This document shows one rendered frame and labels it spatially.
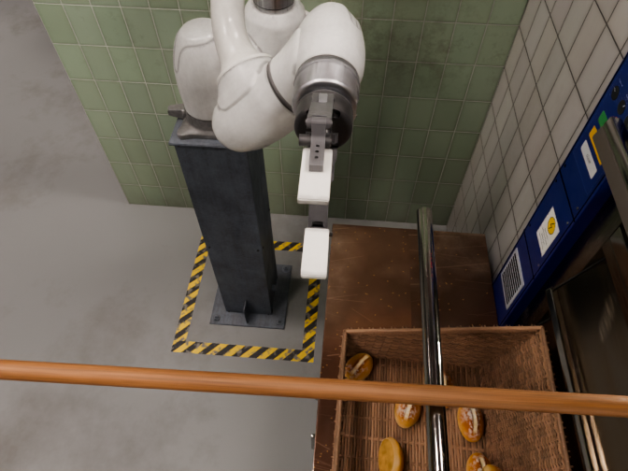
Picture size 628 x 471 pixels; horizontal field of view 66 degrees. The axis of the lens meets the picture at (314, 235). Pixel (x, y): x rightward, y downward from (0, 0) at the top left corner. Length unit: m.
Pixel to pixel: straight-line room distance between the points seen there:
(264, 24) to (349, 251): 0.75
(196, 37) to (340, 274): 0.81
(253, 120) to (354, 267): 0.90
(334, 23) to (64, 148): 2.50
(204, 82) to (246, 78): 0.49
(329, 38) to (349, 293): 0.98
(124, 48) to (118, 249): 0.97
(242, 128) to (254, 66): 0.09
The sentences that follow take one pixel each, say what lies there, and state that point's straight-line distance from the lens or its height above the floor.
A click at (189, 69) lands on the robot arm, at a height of 1.21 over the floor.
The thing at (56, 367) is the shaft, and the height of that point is 1.20.
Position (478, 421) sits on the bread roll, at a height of 0.65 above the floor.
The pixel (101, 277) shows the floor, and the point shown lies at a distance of 2.44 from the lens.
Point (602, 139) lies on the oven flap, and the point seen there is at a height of 1.41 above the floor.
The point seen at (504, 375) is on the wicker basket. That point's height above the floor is 0.69.
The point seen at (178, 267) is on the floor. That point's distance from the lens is 2.35.
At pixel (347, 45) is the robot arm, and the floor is 1.53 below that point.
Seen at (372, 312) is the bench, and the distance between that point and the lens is 1.51.
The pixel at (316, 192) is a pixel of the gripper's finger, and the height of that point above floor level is 1.56.
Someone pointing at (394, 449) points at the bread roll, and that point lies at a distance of 1.30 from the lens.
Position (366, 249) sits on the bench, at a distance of 1.62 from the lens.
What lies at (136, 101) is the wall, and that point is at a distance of 2.13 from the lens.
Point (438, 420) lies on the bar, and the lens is 0.79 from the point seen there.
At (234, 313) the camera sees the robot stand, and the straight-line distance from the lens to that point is 2.16.
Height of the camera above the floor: 1.91
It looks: 54 degrees down
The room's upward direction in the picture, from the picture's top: straight up
